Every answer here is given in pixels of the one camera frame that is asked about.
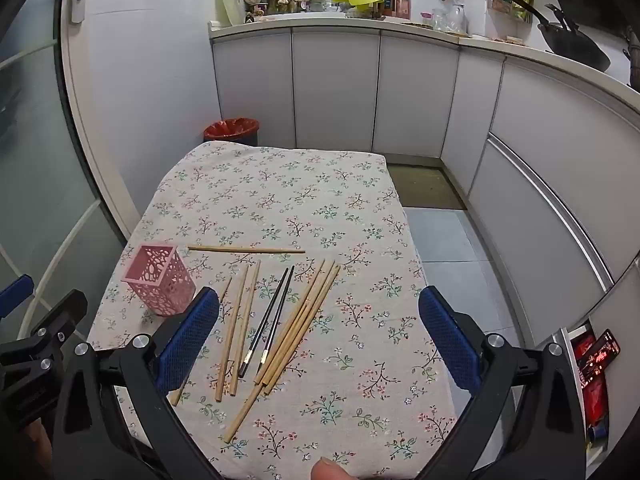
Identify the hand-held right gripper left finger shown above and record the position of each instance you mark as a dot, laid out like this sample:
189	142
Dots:
190	340

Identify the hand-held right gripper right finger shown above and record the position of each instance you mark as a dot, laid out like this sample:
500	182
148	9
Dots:
450	340

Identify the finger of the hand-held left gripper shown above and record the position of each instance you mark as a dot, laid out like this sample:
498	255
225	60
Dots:
15	294
60	320

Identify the wooden chopstick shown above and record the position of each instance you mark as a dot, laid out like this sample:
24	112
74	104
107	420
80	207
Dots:
246	325
291	320
234	330
308	320
227	287
299	320
245	249
243	410

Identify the pink perforated utensil holder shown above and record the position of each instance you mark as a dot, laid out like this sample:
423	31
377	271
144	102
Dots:
160	285

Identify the person's right hand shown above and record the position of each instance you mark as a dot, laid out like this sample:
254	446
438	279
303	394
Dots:
330	471

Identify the open white drawer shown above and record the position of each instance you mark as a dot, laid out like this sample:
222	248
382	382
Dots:
570	385

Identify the frosted glass door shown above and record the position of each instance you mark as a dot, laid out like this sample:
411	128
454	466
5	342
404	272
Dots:
30	160

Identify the brown floor mat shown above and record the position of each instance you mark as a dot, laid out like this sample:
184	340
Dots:
425	187

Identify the red packet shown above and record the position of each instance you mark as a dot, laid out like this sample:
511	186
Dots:
595	400

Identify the floral tablecloth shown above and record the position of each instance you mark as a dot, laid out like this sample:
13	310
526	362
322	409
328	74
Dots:
310	200

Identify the bin with red bag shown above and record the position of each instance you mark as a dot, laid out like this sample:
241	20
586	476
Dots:
232	130

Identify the clear plastic bag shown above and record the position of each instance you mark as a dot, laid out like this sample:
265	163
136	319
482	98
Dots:
450	20

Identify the black wok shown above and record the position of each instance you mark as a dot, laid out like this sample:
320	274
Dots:
575	42

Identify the white cutting board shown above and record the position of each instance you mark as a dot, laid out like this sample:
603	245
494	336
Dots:
227	2

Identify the pink bottle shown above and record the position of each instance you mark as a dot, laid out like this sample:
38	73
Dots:
403	2

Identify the wall spice rack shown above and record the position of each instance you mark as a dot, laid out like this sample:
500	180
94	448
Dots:
512	5

